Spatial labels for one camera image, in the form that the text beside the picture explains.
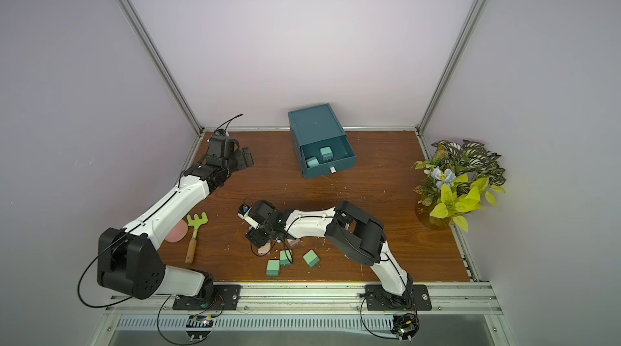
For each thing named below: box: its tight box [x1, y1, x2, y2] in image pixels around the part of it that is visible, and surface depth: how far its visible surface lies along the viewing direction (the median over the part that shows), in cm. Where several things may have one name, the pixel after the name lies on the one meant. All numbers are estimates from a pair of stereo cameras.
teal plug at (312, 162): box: [306, 156, 321, 169], surface depth 88 cm
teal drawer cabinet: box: [287, 103, 358, 179], surface depth 91 cm
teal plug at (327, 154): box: [319, 146, 334, 162], surface depth 91 cm
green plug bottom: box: [266, 259, 280, 277], surface depth 79 cm
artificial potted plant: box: [411, 139, 507, 233], surface depth 74 cm
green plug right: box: [302, 248, 321, 269], surface depth 80 cm
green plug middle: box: [279, 248, 293, 266], surface depth 80 cm
